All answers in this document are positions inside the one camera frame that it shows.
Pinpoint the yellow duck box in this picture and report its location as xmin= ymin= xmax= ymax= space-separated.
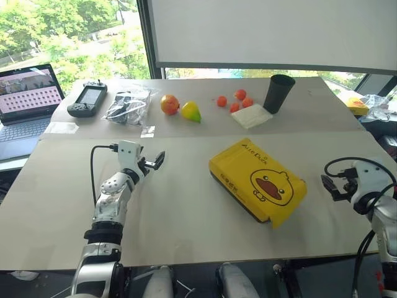
xmin=208 ymin=137 xmax=308 ymax=230

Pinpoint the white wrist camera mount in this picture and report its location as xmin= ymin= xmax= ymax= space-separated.
xmin=352 ymin=160 xmax=389 ymax=201
xmin=117 ymin=140 xmax=142 ymax=174

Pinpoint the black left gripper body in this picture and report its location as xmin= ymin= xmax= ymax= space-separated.
xmin=135 ymin=154 xmax=158 ymax=174

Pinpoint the white roller blind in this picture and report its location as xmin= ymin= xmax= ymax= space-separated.
xmin=147 ymin=0 xmax=397 ymax=76

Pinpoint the beige cardboard table sheet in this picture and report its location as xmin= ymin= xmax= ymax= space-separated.
xmin=0 ymin=131 xmax=397 ymax=272

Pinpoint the clear bag with black items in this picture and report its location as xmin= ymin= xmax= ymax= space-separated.
xmin=103 ymin=88 xmax=161 ymax=127

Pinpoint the yellow green pear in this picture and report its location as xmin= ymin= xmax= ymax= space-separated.
xmin=181 ymin=101 xmax=202 ymax=124

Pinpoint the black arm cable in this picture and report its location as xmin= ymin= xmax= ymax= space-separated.
xmin=324 ymin=157 xmax=397 ymax=298
xmin=90 ymin=144 xmax=119 ymax=206

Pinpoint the red orange round fruit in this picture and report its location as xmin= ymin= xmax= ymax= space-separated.
xmin=160 ymin=94 xmax=181 ymax=116

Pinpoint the crumpled clear plastic bag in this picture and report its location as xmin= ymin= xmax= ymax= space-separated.
xmin=360 ymin=93 xmax=397 ymax=122

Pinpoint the white napkin pad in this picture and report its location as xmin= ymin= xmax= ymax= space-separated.
xmin=231 ymin=103 xmax=275 ymax=129

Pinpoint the open grey laptop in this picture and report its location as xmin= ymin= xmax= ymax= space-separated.
xmin=0 ymin=63 xmax=65 ymax=163

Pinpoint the dark window frame post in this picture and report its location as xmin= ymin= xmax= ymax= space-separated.
xmin=136 ymin=0 xmax=167 ymax=80

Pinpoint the small yellow box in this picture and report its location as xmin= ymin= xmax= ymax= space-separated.
xmin=345 ymin=96 xmax=370 ymax=117

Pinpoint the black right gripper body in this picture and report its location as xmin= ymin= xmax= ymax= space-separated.
xmin=335 ymin=174 xmax=358 ymax=203

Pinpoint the black handheld remote controller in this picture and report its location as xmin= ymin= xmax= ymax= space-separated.
xmin=66 ymin=79 xmax=109 ymax=119

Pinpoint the black plastic cup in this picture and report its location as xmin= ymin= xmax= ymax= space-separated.
xmin=263 ymin=74 xmax=297 ymax=115

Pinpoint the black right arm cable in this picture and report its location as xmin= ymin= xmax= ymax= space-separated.
xmin=324 ymin=157 xmax=397 ymax=298

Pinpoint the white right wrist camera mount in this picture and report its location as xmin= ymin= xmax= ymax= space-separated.
xmin=352 ymin=160 xmax=389 ymax=201

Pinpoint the grey rounded shape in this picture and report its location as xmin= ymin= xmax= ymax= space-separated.
xmin=216 ymin=262 xmax=260 ymax=298
xmin=143 ymin=265 xmax=175 ymax=298

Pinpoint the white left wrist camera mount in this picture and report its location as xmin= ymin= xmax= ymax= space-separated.
xmin=117 ymin=140 xmax=142 ymax=174

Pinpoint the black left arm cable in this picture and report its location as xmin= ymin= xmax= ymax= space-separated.
xmin=90 ymin=144 xmax=119 ymax=206

